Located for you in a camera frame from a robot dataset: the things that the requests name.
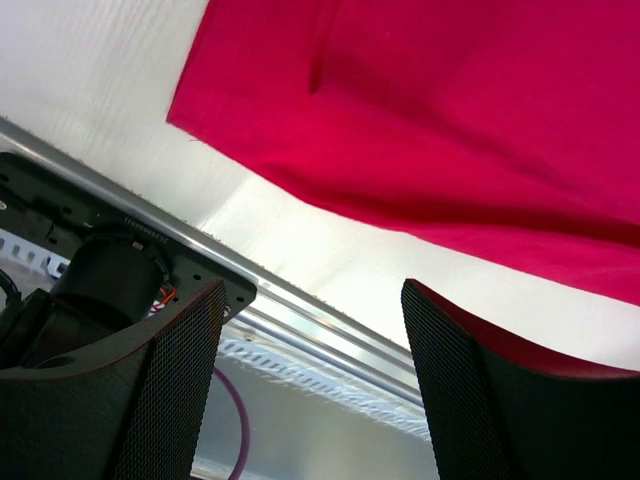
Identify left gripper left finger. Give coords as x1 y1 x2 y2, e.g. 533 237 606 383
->
1 280 225 479

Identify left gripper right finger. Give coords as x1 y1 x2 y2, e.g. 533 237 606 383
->
401 279 639 479

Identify magenta t shirt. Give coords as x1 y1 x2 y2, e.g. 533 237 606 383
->
167 1 639 304

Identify aluminium front rail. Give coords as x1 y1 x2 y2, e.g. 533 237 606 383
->
1 119 422 406

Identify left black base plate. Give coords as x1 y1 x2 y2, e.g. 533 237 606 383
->
1 152 257 321

